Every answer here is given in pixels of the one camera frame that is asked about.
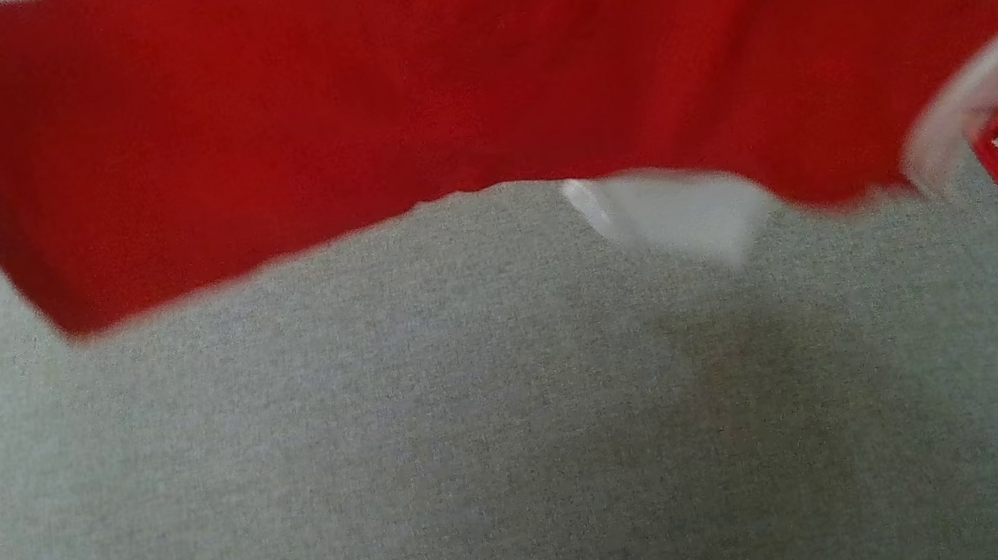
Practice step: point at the red white striped shirt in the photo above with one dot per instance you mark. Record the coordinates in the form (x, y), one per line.
(423, 70)

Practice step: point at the large grey sofa seat cushion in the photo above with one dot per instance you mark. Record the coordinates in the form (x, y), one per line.
(387, 461)

